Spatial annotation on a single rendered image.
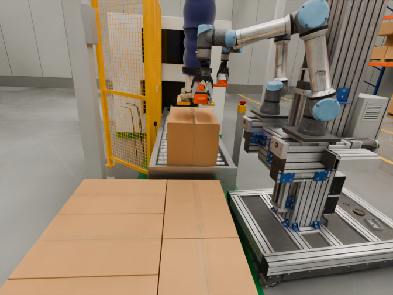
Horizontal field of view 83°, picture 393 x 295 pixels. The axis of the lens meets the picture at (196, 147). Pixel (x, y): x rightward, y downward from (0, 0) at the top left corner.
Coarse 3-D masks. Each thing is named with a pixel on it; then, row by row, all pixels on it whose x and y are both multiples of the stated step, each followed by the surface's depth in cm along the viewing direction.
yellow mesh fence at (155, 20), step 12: (156, 0) 275; (156, 12) 282; (156, 24) 284; (156, 36) 289; (156, 48) 290; (156, 60) 296; (156, 72) 297; (156, 84) 299; (156, 96) 305; (156, 108) 307; (156, 120) 288
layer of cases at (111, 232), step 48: (96, 192) 148; (144, 192) 151; (192, 192) 154; (48, 240) 108; (96, 240) 110; (144, 240) 111; (192, 240) 113; (0, 288) 85; (48, 288) 86; (96, 288) 87; (144, 288) 88; (192, 288) 89; (240, 288) 90
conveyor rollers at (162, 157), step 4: (168, 112) 370; (164, 128) 287; (164, 132) 270; (164, 136) 261; (164, 140) 245; (164, 144) 236; (160, 148) 228; (164, 148) 228; (160, 152) 219; (164, 152) 220; (160, 156) 205; (164, 156) 205; (220, 156) 218; (160, 160) 197; (164, 160) 197; (220, 160) 208; (160, 164) 195; (164, 164) 195; (216, 164) 199; (220, 164) 199; (224, 164) 200
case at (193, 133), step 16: (176, 112) 196; (192, 112) 200; (208, 112) 203; (176, 128) 168; (192, 128) 168; (208, 128) 169; (176, 144) 172; (192, 144) 173; (208, 144) 174; (176, 160) 177; (192, 160) 178; (208, 160) 179
